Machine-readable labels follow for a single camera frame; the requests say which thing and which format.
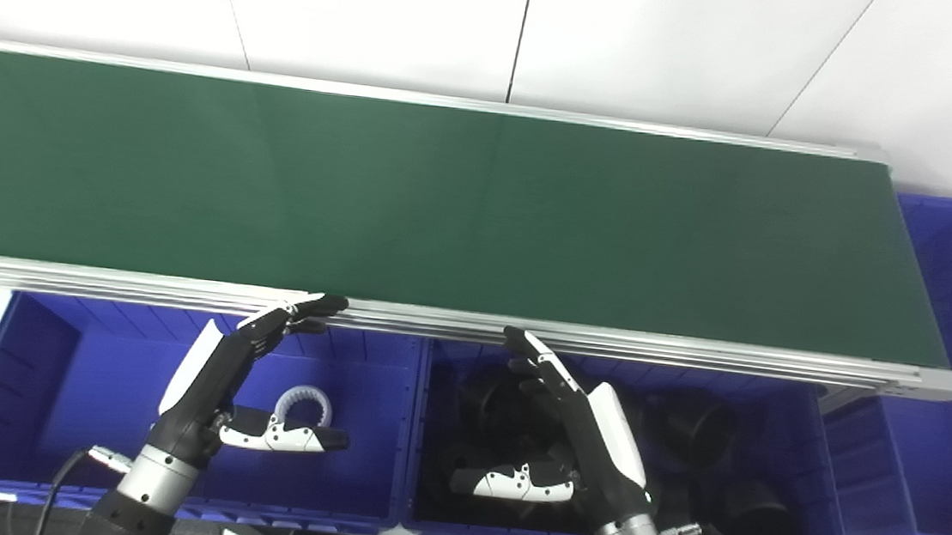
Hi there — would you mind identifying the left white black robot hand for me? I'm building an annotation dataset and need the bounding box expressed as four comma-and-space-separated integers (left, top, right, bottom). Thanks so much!
147, 279, 363, 481

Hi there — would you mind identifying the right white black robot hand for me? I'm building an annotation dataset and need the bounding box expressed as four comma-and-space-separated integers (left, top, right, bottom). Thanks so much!
447, 323, 667, 529

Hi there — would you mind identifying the blue bin with white parts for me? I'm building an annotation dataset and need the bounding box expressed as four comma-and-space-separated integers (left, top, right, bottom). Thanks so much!
0, 287, 430, 535

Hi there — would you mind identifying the black cylindrical plastic part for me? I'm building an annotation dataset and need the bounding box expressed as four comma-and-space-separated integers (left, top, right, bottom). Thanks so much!
418, 437, 505, 525
715, 477, 800, 535
455, 368, 541, 446
655, 391, 738, 473

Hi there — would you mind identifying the blue bin with black parts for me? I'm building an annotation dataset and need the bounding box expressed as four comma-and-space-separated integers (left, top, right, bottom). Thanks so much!
400, 336, 871, 535

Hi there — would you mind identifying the green conveyor belt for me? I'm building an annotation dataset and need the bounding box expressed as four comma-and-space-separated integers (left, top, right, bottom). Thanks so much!
0, 39, 952, 404

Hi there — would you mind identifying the white ring-shaped plastic part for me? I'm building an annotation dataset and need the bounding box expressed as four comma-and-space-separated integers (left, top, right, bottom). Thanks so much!
272, 383, 336, 431

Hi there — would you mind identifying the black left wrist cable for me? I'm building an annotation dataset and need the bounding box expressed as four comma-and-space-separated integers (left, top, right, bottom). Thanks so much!
30, 440, 138, 535

